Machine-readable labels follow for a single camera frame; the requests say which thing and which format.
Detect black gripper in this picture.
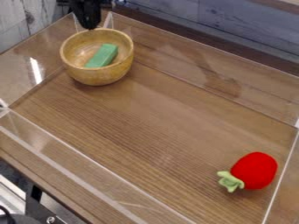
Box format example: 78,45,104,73
69,0,101,30

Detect green rectangular block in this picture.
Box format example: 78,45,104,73
84,44,117,68

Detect brown wooden bowl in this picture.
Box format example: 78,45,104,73
60,28,135,86

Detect clear acrylic tray walls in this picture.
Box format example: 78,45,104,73
0,14,299,224

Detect black table leg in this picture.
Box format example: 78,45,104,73
30,185,42,202

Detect red plush strawberry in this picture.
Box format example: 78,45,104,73
217,151,277,193

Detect black cable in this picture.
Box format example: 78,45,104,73
0,204,18,224

